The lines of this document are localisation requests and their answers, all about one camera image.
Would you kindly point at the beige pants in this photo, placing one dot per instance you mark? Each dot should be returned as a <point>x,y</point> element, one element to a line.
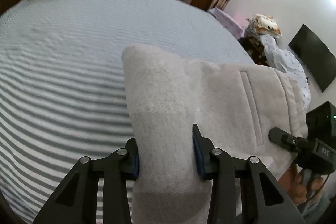
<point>168,108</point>

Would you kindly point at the purple cloth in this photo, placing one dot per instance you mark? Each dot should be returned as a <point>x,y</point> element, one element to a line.
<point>228,20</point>

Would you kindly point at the black wall television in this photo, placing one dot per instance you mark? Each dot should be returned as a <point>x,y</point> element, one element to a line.
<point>313,58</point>

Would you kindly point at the pile of patterned clothes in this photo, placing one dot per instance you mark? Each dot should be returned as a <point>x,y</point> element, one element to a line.
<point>265,23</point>

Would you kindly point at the grey striped bedsheet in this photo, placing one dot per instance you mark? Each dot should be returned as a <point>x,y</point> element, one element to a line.
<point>78,56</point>

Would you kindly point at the dark cluttered shelf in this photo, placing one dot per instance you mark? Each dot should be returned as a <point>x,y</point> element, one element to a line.
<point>253,49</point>

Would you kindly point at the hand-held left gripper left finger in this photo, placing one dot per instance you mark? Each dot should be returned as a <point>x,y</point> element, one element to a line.
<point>135,163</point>

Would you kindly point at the white floral cloth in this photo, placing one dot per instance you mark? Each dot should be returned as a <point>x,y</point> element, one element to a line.
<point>291,64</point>

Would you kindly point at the person's right hand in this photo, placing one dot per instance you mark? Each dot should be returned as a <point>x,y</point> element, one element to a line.
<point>299,188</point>

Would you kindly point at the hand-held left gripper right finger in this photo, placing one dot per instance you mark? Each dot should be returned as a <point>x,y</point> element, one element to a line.
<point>197,158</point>

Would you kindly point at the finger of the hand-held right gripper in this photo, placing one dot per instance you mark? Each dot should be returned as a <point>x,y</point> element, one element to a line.
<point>282,138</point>

